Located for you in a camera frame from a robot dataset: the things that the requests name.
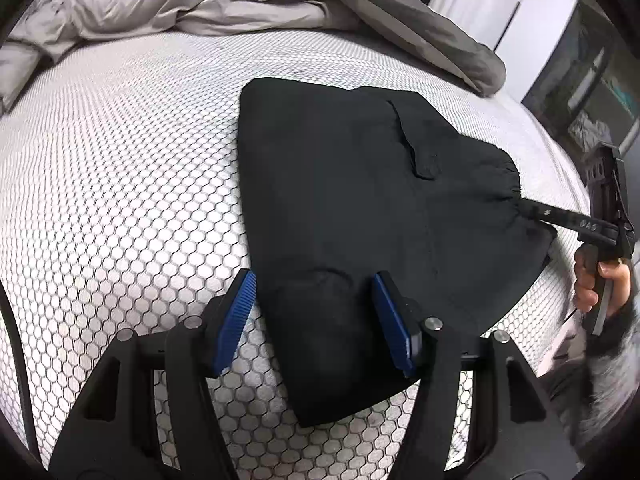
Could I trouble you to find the light grey blanket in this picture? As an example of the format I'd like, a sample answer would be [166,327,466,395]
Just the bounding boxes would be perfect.
[0,0,362,117]

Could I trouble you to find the dark grey duvet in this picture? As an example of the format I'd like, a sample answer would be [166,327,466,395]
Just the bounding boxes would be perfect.
[289,0,507,97]

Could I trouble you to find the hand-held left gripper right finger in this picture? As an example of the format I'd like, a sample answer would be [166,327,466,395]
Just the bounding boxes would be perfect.
[370,271,585,480]

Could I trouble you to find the person's right forearm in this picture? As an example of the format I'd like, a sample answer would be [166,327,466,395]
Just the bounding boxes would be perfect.
[581,302,640,453]

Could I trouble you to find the black cable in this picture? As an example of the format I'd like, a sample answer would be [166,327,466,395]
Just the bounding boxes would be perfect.
[0,280,42,461]

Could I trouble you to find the black pants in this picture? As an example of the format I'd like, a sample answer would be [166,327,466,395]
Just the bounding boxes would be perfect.
[238,77,559,429]

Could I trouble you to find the person's right hand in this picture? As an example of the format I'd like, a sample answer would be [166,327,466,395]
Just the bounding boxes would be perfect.
[572,246,635,315]

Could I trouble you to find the white honeycomb-patterned mattress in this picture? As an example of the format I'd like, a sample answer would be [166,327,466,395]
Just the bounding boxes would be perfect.
[0,25,597,480]

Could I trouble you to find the glass-fronted cabinet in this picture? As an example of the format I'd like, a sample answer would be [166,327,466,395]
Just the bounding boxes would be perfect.
[520,0,640,161]

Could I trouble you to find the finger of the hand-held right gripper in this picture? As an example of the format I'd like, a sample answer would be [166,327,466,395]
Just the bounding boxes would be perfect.
[516,198,583,227]
[534,214,582,242]

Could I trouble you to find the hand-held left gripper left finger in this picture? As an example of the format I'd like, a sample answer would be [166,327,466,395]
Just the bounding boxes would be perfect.
[47,269,259,480]

